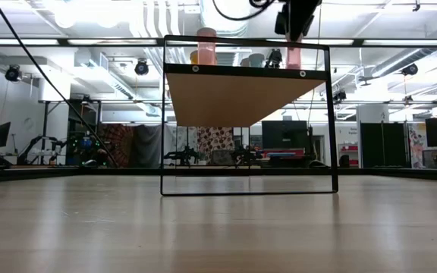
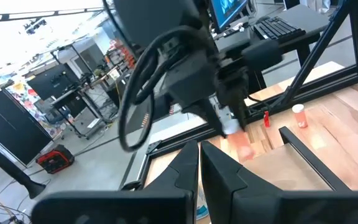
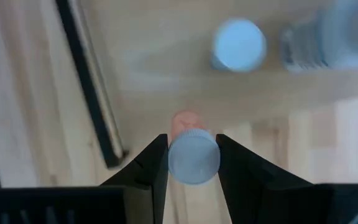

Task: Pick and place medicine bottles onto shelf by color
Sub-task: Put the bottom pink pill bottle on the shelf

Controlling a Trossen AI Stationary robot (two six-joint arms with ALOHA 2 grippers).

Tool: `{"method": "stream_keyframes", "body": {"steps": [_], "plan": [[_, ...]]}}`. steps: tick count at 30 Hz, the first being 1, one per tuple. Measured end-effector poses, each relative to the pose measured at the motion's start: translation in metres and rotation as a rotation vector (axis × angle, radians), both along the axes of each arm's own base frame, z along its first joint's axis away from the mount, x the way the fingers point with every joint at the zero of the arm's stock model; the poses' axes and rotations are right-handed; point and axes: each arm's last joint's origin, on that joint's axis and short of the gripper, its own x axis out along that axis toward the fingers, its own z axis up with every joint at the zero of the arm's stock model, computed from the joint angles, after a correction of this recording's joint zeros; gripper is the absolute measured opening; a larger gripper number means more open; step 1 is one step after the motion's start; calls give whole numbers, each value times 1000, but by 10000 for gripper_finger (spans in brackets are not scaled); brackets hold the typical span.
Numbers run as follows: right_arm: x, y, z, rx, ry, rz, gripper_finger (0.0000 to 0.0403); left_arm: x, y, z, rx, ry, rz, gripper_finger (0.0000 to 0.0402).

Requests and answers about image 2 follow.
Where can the wooden ramp board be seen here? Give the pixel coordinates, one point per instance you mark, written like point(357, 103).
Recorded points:
point(284, 174)

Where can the small red clip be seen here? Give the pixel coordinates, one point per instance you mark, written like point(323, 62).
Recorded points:
point(266, 119)

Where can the red and black case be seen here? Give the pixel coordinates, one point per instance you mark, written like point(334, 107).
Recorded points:
point(54, 159)

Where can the black rolling table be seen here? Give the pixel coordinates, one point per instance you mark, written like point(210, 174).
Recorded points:
point(73, 99)

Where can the white bottle with blue label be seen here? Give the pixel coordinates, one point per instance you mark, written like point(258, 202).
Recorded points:
point(202, 202)

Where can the red vial white cap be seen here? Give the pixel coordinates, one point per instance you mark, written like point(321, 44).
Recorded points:
point(300, 116)
point(242, 146)

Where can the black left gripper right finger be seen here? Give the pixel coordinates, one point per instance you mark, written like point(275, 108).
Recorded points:
point(259, 208)

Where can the black partition panel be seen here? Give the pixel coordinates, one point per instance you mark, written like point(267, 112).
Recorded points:
point(8, 130)

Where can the black keyboard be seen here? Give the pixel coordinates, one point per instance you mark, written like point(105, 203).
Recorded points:
point(278, 28)

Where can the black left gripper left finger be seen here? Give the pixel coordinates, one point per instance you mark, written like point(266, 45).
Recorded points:
point(135, 208)

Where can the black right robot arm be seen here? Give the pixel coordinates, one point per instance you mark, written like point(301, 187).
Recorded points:
point(154, 18)

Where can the black flat screen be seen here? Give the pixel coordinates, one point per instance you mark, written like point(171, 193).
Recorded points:
point(53, 81)

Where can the monitor with blue screen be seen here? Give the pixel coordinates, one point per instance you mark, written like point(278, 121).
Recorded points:
point(228, 9)

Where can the floral patterned panel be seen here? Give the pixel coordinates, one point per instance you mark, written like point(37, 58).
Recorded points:
point(26, 102)

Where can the black computer desk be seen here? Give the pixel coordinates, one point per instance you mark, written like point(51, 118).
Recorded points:
point(303, 21)

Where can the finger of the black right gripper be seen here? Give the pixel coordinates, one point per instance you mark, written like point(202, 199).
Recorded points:
point(236, 109)
point(211, 119)

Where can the black cone-shaped stand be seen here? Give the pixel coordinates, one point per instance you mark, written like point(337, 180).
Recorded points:
point(11, 171)

